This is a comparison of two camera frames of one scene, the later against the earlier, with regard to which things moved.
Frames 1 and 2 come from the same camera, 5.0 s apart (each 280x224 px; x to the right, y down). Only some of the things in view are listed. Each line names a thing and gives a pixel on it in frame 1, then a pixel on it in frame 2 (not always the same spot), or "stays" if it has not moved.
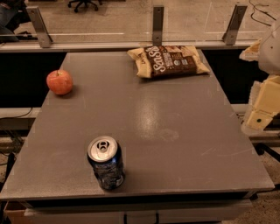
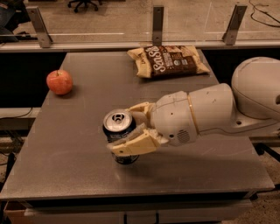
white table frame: x=202 y=213 stays
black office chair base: x=85 y=2 stays
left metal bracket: x=43 y=34 stays
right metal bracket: x=232 y=30 stays
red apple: x=59 y=81 stays
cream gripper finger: x=266 y=104 -> x=142 y=140
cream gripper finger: x=251 y=53 -> x=143 y=112
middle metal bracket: x=157 y=25 stays
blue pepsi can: x=106 y=156 -> x=116 y=122
